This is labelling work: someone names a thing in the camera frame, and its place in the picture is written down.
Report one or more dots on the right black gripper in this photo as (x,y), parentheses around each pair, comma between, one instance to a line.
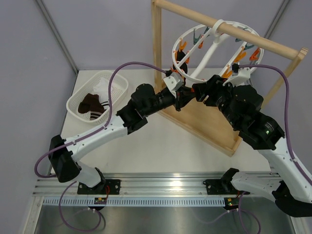
(212,87)

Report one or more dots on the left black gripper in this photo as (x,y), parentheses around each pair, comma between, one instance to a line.
(184,95)

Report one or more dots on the white round clip hanger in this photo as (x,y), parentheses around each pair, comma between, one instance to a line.
(201,45)

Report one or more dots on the black sock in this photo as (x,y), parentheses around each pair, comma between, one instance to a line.
(179,55)

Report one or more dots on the brown sock with stripes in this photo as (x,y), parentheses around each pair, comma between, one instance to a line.
(92,104)

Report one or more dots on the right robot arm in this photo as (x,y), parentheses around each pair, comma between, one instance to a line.
(241,105)

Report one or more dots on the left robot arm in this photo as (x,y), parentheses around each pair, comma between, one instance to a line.
(65,154)

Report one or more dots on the white sock in basket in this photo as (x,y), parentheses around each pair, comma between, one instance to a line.
(101,90)

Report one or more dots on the white perforated plastic basket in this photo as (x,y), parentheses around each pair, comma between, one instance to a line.
(77,97)

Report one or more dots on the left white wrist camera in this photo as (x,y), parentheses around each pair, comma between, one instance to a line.
(173,83)

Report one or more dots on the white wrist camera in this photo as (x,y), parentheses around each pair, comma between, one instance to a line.
(173,83)
(239,75)

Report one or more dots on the wooden hanger rack frame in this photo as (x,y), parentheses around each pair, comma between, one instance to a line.
(209,125)

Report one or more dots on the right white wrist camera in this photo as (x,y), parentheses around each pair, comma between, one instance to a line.
(239,75)

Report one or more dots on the aluminium mounting rail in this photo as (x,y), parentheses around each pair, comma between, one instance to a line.
(149,184)

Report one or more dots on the white slotted cable duct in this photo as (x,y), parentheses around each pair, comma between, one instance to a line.
(138,201)

